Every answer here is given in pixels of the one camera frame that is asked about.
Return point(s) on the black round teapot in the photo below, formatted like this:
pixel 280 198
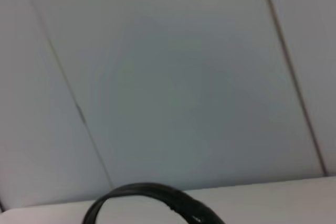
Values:
pixel 147 188

